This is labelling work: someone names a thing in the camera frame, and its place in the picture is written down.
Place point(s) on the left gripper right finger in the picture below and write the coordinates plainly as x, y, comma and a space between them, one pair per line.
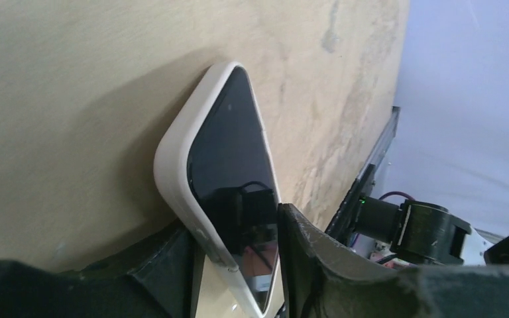
323, 278

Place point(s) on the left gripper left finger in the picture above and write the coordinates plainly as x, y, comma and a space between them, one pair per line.
159, 276

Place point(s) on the white phone case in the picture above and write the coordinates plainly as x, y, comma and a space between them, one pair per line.
170, 161

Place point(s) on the black phone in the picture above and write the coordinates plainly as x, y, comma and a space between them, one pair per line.
230, 174

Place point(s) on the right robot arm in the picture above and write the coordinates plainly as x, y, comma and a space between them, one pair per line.
423, 233

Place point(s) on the aluminium frame rail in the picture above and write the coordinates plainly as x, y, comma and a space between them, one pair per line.
383, 142

